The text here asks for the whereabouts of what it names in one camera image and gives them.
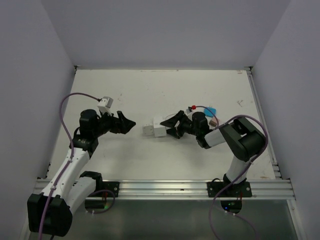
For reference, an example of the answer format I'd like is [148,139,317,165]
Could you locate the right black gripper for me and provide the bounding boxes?
[160,110,199,139]

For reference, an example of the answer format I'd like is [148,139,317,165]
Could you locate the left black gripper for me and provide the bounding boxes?
[92,108,135,137]

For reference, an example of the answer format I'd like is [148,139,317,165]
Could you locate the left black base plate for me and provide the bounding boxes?
[95,181,120,198]

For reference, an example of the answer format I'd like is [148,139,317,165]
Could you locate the pink dual usb charger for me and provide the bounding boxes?
[208,117,220,127]

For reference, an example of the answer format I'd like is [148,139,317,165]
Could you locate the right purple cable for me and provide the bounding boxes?
[194,104,269,240]

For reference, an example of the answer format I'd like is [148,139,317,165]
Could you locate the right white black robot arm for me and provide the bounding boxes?
[160,110,268,197]

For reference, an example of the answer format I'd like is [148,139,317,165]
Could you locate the purple cable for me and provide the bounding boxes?
[194,104,269,240]
[37,92,116,240]

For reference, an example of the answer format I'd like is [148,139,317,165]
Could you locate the white cube power socket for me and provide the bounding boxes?
[153,115,167,138]

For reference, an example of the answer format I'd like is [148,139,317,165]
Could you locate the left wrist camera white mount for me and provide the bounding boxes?
[97,96,114,116]

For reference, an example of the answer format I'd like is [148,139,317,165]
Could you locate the aluminium extrusion rail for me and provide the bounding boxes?
[31,178,297,200]

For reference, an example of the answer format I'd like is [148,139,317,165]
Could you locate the blue square plug adapter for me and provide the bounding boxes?
[203,106,217,118]

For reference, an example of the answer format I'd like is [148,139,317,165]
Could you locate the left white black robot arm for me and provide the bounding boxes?
[27,109,136,237]

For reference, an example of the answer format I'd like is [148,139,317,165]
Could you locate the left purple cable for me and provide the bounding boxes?
[37,92,116,240]

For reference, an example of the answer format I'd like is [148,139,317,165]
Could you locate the white square plug adapter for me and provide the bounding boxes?
[142,124,154,136]

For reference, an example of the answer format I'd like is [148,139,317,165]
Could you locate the right side aluminium rail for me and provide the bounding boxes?
[244,67,283,180]

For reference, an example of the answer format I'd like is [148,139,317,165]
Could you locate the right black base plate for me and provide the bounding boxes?
[206,178,253,198]

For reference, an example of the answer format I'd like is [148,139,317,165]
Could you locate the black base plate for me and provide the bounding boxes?
[206,178,253,198]
[95,181,120,198]

